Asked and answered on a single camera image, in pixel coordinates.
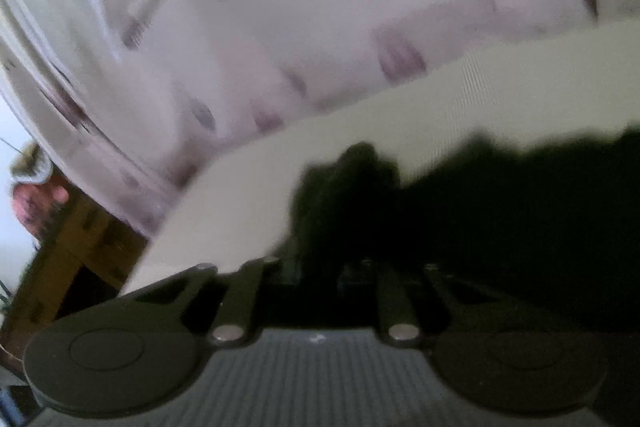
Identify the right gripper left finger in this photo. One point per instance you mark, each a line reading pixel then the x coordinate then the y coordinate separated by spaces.
pixel 142 349

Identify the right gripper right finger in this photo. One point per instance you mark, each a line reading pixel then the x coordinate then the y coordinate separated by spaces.
pixel 518 359

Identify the black small garment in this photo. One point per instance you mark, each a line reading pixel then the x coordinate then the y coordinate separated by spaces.
pixel 557 223

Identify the wooden cabinet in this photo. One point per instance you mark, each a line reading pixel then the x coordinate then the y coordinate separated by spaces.
pixel 84 259

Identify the beige mattress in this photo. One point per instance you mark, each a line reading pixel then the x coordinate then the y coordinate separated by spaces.
pixel 523 94

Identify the pink floral cloth bundle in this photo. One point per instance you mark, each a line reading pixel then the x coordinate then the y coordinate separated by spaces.
pixel 38 189

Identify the leaf patterned pink curtain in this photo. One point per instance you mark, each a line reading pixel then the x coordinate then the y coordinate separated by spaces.
pixel 130 98

